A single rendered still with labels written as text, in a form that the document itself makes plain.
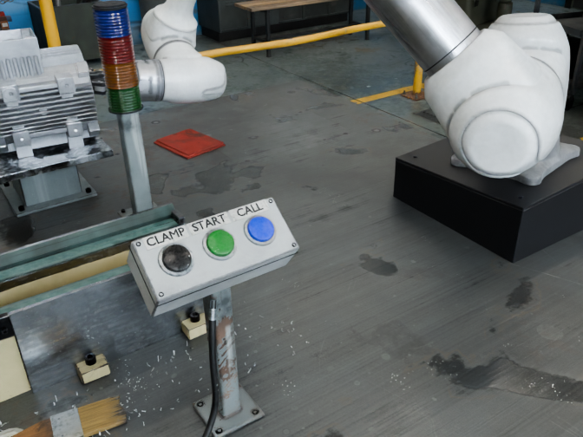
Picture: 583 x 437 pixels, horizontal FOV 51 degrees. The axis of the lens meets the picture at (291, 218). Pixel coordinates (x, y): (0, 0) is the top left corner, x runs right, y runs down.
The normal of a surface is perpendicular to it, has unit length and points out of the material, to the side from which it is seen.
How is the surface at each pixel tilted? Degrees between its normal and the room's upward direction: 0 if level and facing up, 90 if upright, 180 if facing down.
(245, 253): 37
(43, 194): 90
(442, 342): 0
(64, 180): 90
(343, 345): 0
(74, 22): 90
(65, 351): 90
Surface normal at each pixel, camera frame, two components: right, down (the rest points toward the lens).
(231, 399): 0.56, 0.40
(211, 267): 0.32, -0.46
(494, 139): -0.32, 0.55
